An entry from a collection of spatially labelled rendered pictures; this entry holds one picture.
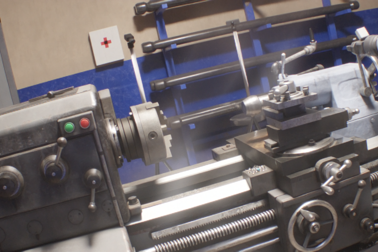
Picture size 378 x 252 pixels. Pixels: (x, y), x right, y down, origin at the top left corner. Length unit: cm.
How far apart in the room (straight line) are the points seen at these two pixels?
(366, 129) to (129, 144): 104
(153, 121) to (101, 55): 300
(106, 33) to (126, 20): 29
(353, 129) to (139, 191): 99
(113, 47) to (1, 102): 133
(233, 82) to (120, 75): 125
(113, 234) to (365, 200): 98
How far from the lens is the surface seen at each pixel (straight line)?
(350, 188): 179
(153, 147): 176
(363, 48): 192
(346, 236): 186
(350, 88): 207
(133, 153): 180
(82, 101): 160
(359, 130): 205
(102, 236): 164
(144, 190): 203
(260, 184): 175
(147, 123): 175
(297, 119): 169
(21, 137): 160
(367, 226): 184
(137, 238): 174
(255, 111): 193
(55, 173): 154
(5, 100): 489
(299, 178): 166
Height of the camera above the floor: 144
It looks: 12 degrees down
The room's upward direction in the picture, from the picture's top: 13 degrees counter-clockwise
